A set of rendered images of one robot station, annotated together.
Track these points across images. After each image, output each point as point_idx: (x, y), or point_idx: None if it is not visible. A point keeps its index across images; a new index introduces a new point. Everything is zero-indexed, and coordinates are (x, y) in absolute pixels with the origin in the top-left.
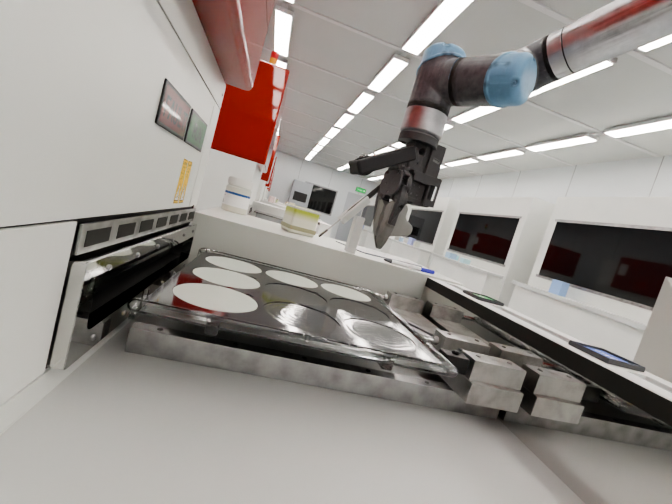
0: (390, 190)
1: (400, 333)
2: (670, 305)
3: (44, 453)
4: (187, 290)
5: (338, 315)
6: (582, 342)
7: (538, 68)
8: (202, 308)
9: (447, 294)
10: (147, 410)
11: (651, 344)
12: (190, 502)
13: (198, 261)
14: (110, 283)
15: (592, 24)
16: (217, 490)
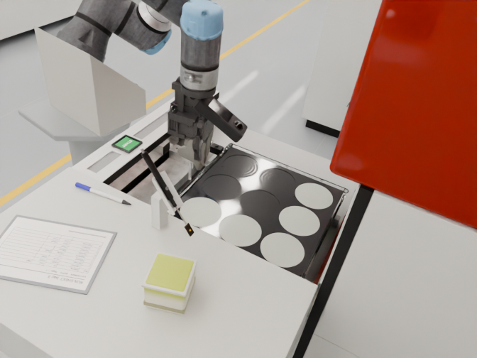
0: (210, 129)
1: (223, 165)
2: (99, 67)
3: (351, 190)
4: (326, 200)
5: (251, 180)
6: (159, 109)
7: None
8: (323, 185)
9: (130, 164)
10: None
11: (100, 89)
12: (321, 172)
13: (311, 245)
14: None
15: None
16: (314, 172)
